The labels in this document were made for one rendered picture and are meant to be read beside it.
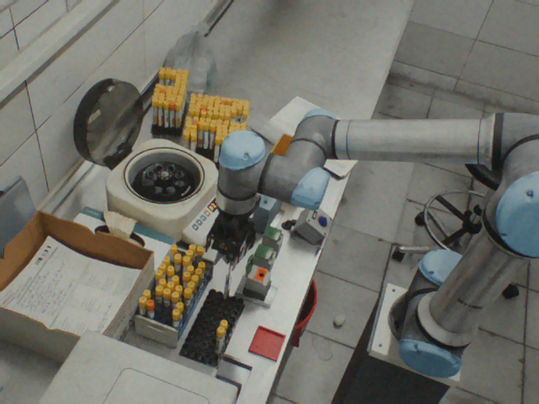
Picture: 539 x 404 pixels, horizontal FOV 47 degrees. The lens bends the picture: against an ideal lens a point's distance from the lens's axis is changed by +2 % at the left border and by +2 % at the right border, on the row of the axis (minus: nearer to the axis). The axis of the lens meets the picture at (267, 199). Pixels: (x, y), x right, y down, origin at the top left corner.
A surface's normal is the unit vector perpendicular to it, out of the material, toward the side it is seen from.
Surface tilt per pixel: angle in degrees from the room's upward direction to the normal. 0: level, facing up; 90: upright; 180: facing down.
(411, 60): 90
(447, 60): 90
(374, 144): 67
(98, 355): 0
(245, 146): 0
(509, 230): 83
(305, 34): 0
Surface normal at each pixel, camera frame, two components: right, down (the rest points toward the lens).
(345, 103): 0.12, -0.67
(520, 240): -0.29, 0.58
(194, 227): 0.48, -0.43
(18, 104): 0.94, 0.32
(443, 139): -0.39, -0.04
